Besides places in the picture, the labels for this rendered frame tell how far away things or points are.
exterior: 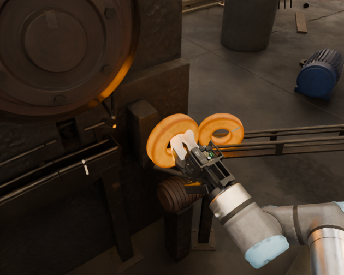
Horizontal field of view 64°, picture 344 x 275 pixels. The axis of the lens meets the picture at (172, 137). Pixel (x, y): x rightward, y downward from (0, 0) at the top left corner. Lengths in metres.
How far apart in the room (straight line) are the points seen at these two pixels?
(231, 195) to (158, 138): 0.22
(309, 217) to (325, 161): 1.43
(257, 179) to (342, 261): 1.25
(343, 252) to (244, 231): 0.18
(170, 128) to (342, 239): 0.43
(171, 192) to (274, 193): 0.90
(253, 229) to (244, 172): 1.25
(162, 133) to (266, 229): 0.32
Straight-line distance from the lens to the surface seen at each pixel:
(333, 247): 0.64
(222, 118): 0.92
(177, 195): 1.02
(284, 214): 0.72
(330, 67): 2.59
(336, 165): 2.13
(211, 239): 1.52
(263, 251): 0.62
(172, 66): 1.02
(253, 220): 0.62
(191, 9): 4.77
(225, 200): 0.62
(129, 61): 0.79
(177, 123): 0.70
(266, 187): 1.80
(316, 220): 0.70
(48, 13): 0.58
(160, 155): 0.73
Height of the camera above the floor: 1.33
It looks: 41 degrees down
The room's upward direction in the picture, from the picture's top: straight up
